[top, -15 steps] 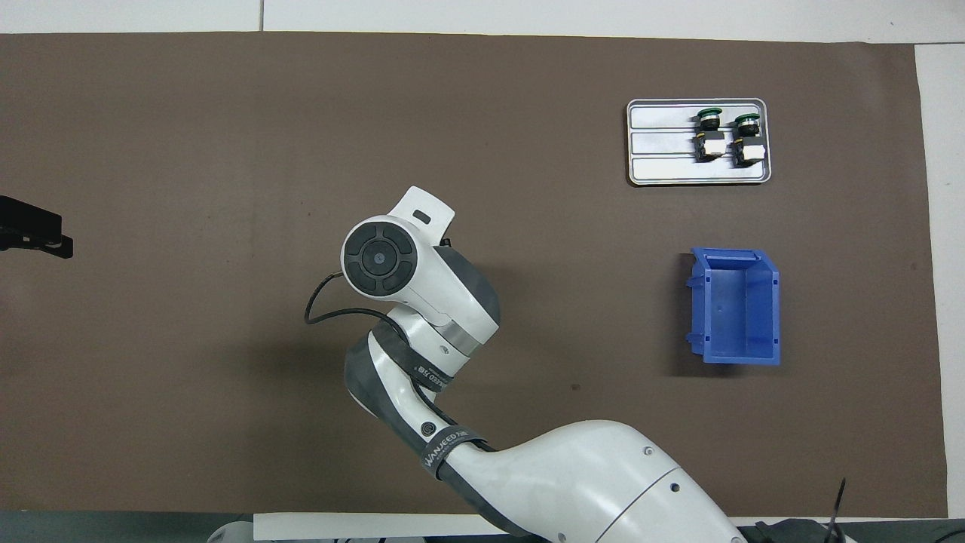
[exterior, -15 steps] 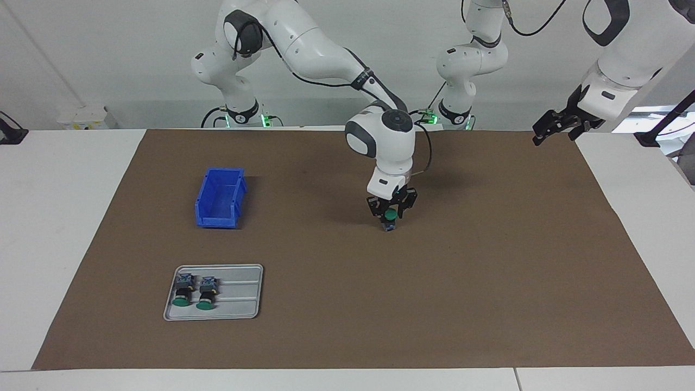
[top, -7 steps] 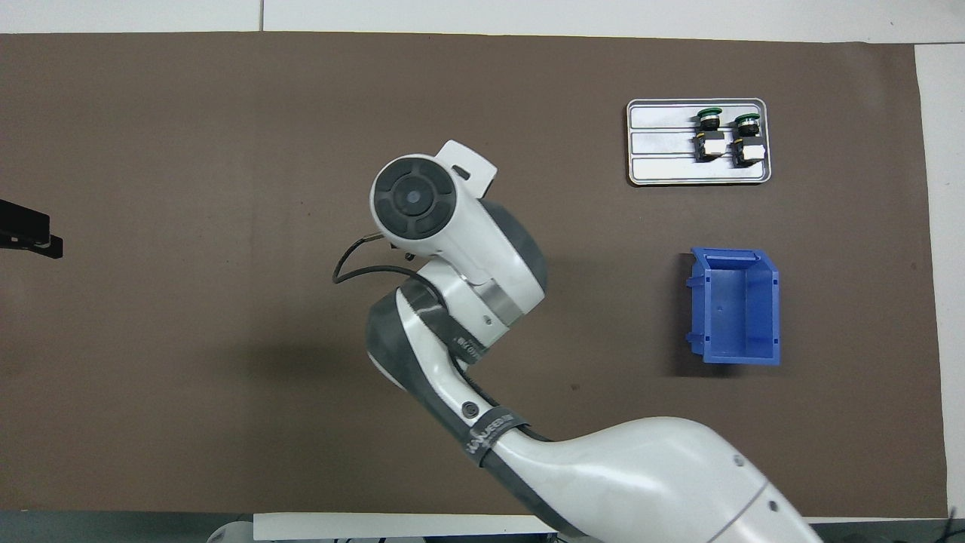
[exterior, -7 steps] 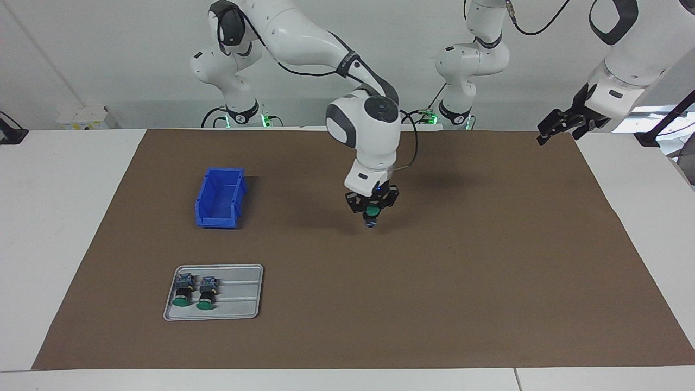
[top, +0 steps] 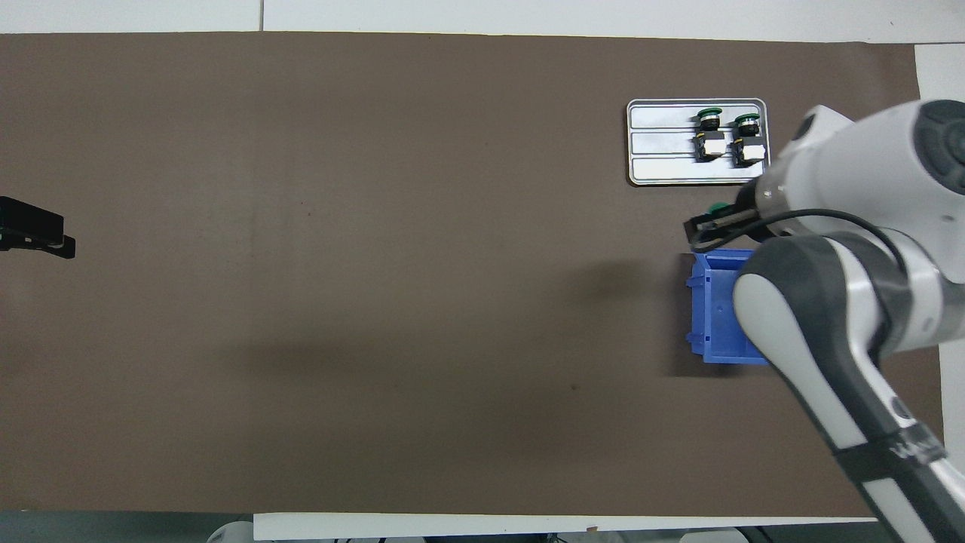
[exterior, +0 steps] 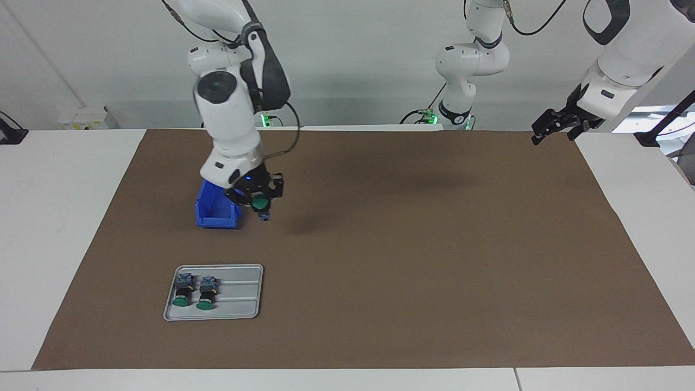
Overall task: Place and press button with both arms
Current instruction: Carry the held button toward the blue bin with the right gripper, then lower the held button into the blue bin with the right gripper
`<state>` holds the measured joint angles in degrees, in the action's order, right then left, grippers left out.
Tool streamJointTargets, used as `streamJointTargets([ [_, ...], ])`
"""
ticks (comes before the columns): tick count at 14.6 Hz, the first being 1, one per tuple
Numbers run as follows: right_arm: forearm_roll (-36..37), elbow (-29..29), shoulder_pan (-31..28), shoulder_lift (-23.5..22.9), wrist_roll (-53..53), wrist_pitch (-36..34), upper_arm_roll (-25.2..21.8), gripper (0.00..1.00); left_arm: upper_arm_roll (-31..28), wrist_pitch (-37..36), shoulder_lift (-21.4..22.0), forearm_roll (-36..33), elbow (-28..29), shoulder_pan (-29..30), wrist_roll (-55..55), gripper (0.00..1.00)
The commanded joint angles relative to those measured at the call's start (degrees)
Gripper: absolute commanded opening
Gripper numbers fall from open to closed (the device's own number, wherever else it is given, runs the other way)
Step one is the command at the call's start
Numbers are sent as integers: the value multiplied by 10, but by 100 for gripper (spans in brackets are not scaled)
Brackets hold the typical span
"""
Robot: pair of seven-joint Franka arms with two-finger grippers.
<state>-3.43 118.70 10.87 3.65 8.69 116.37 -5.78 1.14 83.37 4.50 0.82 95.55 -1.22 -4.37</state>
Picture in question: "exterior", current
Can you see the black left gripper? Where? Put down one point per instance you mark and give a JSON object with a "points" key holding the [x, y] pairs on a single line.
{"points": [[578, 111]]}

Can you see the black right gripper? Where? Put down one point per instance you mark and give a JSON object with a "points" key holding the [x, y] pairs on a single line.
{"points": [[251, 182]]}

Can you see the green push button switch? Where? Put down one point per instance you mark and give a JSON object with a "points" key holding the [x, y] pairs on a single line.
{"points": [[208, 285], [183, 282], [260, 203]]}

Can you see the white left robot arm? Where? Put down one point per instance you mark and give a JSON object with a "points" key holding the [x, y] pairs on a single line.
{"points": [[635, 49]]}

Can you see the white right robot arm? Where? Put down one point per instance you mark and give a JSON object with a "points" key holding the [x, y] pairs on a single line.
{"points": [[228, 119]]}

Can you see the blue plastic bin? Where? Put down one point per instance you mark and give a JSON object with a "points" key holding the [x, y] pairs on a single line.
{"points": [[217, 221]]}

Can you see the green lit base connector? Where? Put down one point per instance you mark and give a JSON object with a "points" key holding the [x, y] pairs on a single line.
{"points": [[271, 120], [431, 117]]}

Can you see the black angled stand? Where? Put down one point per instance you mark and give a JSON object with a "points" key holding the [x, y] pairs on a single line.
{"points": [[649, 138]]}

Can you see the grey metal tray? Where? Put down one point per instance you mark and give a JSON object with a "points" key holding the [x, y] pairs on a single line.
{"points": [[244, 293]]}

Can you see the grey chair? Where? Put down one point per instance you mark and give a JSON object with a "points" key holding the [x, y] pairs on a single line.
{"points": [[688, 165]]}

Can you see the brown table mat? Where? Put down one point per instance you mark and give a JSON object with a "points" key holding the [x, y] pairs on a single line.
{"points": [[380, 293]]}

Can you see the white background box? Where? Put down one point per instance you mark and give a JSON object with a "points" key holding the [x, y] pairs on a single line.
{"points": [[87, 117]]}

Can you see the black clamp mount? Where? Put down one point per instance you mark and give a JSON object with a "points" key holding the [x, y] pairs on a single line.
{"points": [[11, 136]]}

